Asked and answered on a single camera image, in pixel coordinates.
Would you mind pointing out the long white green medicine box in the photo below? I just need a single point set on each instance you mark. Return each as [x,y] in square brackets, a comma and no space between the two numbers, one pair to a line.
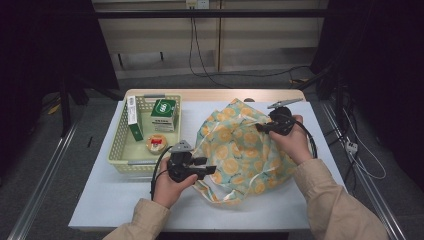
[132,113]

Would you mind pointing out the orange slice print cloth bag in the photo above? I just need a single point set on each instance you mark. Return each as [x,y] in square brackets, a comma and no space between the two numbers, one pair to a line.
[233,150]

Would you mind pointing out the person's left hand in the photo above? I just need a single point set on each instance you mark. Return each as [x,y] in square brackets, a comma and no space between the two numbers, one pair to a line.
[170,191]

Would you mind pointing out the person's right hand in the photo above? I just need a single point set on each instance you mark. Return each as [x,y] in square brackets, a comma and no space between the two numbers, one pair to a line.
[295,145]

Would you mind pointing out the round yellow tin red label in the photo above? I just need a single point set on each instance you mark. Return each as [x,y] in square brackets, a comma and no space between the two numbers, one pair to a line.
[156,144]

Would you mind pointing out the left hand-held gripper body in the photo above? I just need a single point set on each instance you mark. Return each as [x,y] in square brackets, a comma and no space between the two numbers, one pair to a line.
[181,166]

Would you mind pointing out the white wall socket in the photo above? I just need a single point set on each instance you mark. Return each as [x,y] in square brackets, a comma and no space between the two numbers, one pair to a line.
[197,4]

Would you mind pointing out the beige cabinet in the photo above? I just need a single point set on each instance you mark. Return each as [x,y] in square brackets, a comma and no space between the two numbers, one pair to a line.
[266,36]

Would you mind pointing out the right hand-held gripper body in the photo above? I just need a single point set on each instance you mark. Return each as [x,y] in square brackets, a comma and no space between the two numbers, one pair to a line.
[282,121]

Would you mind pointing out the white power strip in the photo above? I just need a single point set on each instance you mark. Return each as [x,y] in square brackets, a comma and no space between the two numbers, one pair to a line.
[351,147]

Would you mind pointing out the pale yellow perforated basket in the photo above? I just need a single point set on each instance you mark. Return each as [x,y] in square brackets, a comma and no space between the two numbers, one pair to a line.
[133,153]

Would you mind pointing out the black metal stand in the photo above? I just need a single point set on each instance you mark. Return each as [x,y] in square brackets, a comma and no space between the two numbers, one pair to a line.
[65,110]

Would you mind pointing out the square green medicine box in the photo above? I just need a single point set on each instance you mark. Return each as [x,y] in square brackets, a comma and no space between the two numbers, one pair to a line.
[163,108]

